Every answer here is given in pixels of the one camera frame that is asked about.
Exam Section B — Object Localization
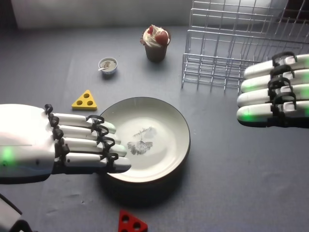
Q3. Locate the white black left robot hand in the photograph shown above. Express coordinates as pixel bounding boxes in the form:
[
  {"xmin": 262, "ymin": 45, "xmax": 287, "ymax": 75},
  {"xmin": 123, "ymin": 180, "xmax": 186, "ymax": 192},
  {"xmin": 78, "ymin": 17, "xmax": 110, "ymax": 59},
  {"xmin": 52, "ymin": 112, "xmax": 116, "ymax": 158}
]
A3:
[{"xmin": 0, "ymin": 103, "xmax": 132, "ymax": 232}]

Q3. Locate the yellow triangle block with holes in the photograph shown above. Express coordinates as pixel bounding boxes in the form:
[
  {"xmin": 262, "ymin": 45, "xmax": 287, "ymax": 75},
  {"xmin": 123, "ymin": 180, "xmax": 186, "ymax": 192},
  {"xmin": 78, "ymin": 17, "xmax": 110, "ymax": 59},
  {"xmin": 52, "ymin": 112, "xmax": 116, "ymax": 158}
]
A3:
[{"xmin": 71, "ymin": 89, "xmax": 99, "ymax": 111}]

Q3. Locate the small white bowl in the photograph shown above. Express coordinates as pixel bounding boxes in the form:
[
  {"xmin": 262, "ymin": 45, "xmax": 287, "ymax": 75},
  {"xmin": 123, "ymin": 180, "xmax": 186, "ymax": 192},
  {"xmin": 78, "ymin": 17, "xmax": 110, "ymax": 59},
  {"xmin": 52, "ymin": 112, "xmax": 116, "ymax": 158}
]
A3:
[{"xmin": 98, "ymin": 57, "xmax": 118, "ymax": 79}]

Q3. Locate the cupcake with cream and strawberries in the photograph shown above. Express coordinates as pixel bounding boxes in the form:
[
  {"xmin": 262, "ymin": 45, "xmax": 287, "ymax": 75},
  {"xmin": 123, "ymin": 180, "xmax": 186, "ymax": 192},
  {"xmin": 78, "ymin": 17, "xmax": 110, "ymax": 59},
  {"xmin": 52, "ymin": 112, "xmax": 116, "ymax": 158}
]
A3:
[{"xmin": 139, "ymin": 24, "xmax": 172, "ymax": 63}]

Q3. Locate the red triangle block with holes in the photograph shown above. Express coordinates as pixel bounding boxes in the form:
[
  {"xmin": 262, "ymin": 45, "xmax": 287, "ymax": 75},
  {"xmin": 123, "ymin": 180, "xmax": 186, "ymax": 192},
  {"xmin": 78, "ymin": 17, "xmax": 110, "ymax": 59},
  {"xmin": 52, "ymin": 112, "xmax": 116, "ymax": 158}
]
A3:
[{"xmin": 117, "ymin": 209, "xmax": 148, "ymax": 232}]

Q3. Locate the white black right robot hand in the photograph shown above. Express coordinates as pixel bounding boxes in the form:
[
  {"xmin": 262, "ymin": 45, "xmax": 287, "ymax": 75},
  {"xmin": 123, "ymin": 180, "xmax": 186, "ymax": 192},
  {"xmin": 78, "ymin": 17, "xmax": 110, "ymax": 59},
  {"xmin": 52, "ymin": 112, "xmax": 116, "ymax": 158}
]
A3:
[{"xmin": 236, "ymin": 52, "xmax": 309, "ymax": 129}]

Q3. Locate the metal wire dish rack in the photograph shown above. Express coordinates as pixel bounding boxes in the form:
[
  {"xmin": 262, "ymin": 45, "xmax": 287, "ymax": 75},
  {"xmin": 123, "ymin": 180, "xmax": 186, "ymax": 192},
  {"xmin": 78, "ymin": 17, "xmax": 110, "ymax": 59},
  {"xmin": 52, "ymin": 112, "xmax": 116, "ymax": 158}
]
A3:
[{"xmin": 181, "ymin": 0, "xmax": 309, "ymax": 95}]

